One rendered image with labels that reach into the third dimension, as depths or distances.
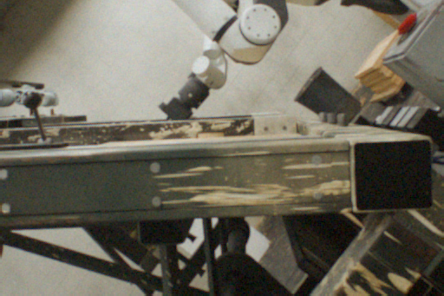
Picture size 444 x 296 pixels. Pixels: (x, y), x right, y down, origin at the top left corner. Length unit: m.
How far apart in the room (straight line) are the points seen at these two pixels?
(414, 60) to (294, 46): 6.17
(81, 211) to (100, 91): 6.01
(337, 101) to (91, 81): 3.20
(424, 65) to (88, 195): 0.54
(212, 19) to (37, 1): 6.36
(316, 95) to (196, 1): 4.77
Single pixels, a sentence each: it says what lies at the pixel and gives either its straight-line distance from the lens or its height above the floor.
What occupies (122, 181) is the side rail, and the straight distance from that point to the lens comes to 0.78.
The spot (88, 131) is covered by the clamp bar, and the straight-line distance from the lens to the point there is 1.55.
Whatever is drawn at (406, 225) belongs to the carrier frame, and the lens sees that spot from 0.81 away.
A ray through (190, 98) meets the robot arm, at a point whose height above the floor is 1.23.
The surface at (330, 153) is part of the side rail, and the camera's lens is 0.76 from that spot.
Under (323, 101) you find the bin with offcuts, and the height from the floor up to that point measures 0.38.
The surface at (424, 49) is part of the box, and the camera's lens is 0.79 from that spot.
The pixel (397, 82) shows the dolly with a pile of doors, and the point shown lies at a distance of 4.50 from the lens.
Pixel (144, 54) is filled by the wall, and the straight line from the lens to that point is 6.81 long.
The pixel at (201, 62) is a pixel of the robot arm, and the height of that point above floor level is 1.26.
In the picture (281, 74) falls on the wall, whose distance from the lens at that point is 6.82.
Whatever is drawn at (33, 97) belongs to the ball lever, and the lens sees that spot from 1.03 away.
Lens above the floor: 1.07
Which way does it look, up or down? level
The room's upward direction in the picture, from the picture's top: 53 degrees counter-clockwise
